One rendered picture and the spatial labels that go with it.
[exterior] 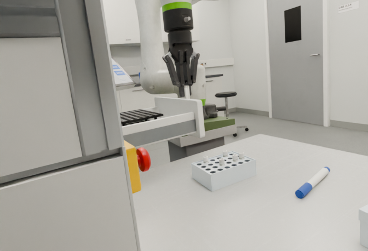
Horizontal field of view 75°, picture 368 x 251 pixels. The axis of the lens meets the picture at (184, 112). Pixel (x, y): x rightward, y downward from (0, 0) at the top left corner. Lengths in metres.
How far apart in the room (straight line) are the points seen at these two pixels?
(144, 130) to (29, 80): 0.43
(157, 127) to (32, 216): 0.44
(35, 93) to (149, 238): 0.29
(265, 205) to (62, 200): 0.35
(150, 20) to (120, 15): 3.09
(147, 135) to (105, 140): 0.39
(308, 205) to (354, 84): 3.45
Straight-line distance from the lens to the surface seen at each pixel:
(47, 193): 0.25
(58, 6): 0.24
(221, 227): 0.43
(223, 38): 5.42
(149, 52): 1.06
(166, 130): 0.65
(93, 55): 0.24
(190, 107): 0.70
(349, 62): 3.91
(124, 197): 0.26
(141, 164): 0.40
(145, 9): 1.14
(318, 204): 0.51
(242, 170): 0.56
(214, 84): 4.35
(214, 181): 0.52
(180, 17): 0.75
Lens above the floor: 1.01
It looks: 10 degrees down
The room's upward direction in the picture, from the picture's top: 6 degrees counter-clockwise
